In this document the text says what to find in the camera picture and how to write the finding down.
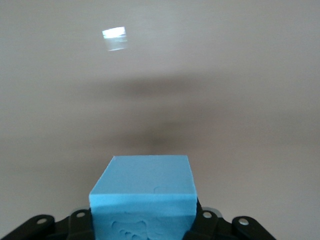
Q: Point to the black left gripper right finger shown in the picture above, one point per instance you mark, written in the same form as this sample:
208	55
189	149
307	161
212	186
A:
225	230

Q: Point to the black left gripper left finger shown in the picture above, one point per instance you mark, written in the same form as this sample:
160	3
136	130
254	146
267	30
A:
50	230

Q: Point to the light blue foam block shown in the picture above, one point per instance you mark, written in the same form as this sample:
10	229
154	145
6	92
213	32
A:
142	180

